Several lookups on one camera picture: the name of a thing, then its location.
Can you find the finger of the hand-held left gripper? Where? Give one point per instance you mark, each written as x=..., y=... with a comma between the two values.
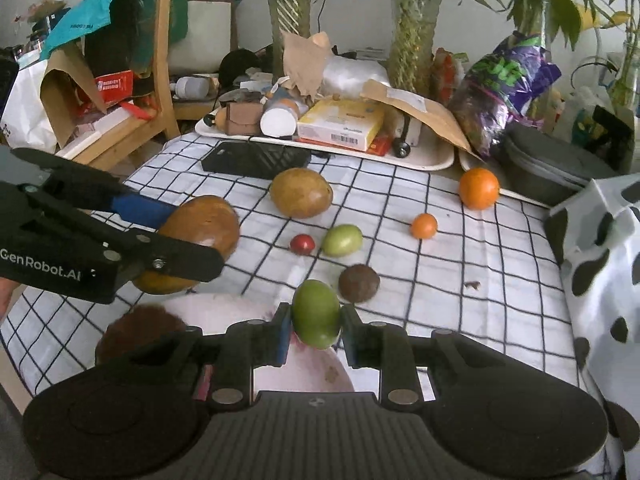
x=185, y=260
x=142, y=210

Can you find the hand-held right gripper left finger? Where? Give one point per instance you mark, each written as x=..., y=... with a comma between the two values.
x=284, y=334

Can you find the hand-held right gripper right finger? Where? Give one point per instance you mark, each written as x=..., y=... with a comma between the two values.
x=348, y=336

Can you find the large brown mango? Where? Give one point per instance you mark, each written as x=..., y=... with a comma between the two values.
x=205, y=222

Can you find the pink white bowl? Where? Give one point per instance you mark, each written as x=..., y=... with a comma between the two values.
x=225, y=310

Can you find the small orange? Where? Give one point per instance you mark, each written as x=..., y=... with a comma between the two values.
x=424, y=226

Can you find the dark brown passion fruit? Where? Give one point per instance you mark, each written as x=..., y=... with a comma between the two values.
x=359, y=283

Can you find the brown fuzzy round fruit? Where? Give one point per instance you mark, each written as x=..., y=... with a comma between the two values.
x=140, y=325

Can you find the small red tomato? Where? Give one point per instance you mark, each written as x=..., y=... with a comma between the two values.
x=302, y=244

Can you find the light green tomato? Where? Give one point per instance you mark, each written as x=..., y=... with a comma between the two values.
x=342, y=240

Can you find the black white checkered tablecloth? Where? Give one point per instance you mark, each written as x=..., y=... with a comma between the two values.
x=450, y=285

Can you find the black ribbed flat case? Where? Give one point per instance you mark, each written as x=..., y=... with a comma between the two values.
x=255, y=160

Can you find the red white carton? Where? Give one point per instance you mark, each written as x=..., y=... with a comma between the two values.
x=115, y=86

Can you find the white bottle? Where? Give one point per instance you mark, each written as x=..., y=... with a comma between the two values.
x=190, y=87

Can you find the brown green mango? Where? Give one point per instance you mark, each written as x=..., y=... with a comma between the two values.
x=301, y=192

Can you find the small brown cardboard box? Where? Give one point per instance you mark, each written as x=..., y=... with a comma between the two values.
x=242, y=117

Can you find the brown paper bag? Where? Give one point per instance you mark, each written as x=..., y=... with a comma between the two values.
x=60, y=95

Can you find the white shopping bag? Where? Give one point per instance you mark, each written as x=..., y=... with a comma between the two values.
x=25, y=110

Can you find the wooden chair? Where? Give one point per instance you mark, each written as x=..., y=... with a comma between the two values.
x=162, y=60

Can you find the white cylindrical container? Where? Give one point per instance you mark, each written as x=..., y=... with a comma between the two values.
x=276, y=121

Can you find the black round hat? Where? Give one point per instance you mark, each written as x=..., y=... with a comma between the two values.
x=237, y=67

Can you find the flat red box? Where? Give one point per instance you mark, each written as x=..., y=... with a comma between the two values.
x=380, y=146

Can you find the black wheeled roller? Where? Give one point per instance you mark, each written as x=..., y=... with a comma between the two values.
x=401, y=147

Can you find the large white tray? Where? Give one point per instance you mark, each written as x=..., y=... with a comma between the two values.
x=430, y=157

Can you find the large orange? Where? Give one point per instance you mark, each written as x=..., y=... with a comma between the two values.
x=479, y=188

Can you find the teal plastic bag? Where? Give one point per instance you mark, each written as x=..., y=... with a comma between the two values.
x=85, y=15

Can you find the yellow white box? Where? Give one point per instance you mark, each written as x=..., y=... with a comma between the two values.
x=340, y=122

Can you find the crumpled brown paper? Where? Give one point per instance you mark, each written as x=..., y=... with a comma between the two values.
x=302, y=65

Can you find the brown paper envelope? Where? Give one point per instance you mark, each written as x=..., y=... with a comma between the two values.
x=425, y=115

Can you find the clear plastic bag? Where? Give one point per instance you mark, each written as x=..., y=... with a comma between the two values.
x=352, y=75

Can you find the thin plant trunk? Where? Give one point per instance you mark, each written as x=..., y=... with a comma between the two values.
x=285, y=5

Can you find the grey zip case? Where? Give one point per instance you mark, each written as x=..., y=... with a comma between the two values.
x=550, y=165

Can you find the cow print cloth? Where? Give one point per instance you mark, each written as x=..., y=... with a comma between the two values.
x=610, y=270

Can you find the purple green snack bag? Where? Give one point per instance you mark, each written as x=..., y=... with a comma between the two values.
x=500, y=90

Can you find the thick plant trunk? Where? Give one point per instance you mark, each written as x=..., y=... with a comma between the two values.
x=412, y=25

